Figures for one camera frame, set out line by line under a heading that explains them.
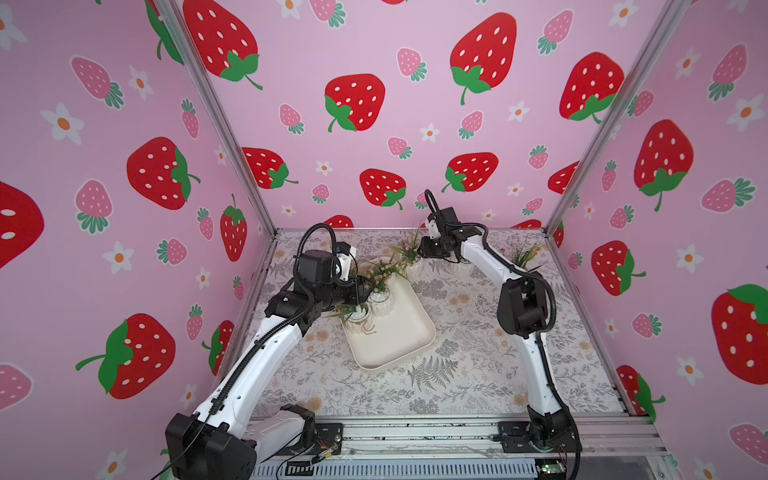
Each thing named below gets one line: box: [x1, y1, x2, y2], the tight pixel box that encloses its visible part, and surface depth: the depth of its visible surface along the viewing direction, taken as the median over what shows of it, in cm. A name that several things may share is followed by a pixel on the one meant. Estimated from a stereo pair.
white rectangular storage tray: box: [341, 267, 436, 371], surface depth 95 cm
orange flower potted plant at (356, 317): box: [325, 303, 372, 335], surface depth 91 cm
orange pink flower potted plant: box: [364, 256, 408, 317], surface depth 93 cm
